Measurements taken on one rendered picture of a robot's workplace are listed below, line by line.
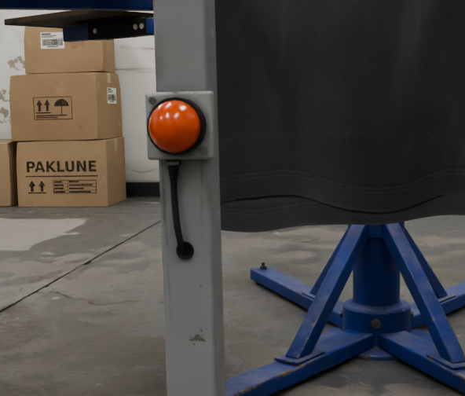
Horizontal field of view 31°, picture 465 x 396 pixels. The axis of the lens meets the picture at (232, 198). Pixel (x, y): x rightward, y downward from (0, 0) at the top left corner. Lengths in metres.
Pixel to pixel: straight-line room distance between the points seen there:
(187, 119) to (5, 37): 5.54
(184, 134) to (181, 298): 0.13
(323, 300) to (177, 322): 1.44
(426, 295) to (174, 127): 1.55
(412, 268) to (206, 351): 1.50
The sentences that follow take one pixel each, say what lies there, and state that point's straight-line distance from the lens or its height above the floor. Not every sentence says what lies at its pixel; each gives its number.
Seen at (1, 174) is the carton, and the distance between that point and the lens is 5.64.
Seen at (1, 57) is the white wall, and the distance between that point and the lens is 6.13.
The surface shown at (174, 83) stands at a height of 0.68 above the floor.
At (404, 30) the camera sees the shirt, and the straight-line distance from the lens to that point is 0.91.
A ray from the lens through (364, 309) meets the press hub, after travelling 2.25.
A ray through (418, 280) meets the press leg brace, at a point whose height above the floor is 0.22.
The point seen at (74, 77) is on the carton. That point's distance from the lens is 5.41.
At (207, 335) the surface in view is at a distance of 0.66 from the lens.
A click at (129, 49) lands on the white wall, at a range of 5.80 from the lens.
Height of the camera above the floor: 0.67
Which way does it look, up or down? 7 degrees down
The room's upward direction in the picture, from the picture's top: 1 degrees counter-clockwise
